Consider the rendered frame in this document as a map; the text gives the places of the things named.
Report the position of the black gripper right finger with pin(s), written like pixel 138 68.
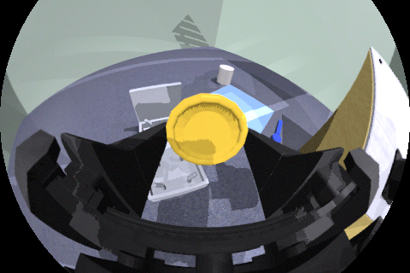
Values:
pixel 280 172

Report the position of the white dish rack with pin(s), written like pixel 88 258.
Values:
pixel 174 176

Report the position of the white cylinder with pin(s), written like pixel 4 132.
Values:
pixel 225 74

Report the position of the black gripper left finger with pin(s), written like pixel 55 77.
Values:
pixel 128 166

